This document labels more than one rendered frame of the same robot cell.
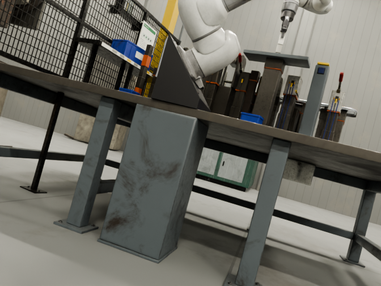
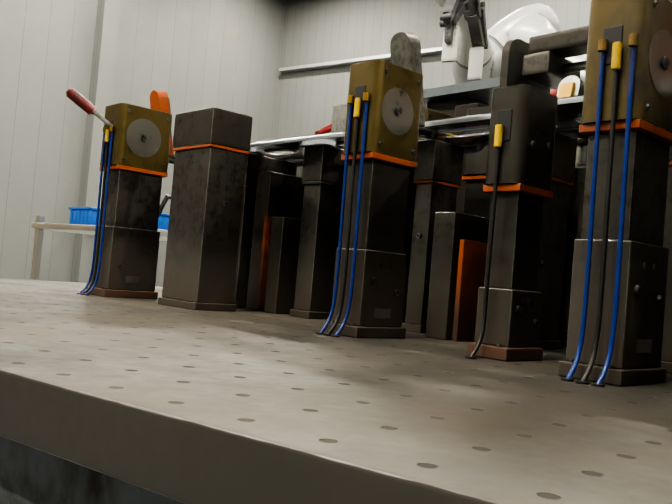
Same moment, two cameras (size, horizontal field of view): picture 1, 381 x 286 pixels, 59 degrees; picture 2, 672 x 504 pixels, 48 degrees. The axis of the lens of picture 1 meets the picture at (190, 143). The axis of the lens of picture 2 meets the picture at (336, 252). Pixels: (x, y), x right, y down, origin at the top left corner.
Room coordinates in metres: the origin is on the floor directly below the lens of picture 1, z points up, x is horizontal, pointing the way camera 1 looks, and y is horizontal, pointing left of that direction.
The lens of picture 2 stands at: (3.41, 0.02, 0.77)
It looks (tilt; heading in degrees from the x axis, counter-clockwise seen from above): 2 degrees up; 202
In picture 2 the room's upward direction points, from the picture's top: 5 degrees clockwise
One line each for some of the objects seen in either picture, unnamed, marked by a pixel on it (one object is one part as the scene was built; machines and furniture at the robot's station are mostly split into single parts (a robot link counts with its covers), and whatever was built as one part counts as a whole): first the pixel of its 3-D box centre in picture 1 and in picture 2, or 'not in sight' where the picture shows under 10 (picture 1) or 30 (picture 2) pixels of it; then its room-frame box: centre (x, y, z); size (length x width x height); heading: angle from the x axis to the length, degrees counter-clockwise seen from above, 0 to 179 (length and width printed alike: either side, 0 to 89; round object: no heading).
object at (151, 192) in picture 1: (157, 180); not in sight; (1.66, 0.11, 0.33); 0.31 x 0.31 x 0.66; 76
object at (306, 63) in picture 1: (276, 58); (458, 99); (1.91, -0.35, 1.16); 0.37 x 0.14 x 0.02; 65
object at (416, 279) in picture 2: not in sight; (432, 237); (2.30, -0.28, 0.84); 0.07 x 0.04 x 0.29; 155
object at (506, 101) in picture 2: not in sight; (507, 225); (2.60, -0.12, 0.84); 0.10 x 0.05 x 0.29; 155
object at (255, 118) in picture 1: (250, 123); not in sight; (1.83, -0.29, 0.74); 0.11 x 0.10 x 0.09; 65
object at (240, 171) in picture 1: (213, 163); not in sight; (8.04, -0.66, 0.39); 1.97 x 1.87 x 0.78; 76
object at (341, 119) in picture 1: (336, 135); not in sight; (2.05, -0.86, 0.84); 0.12 x 0.05 x 0.29; 155
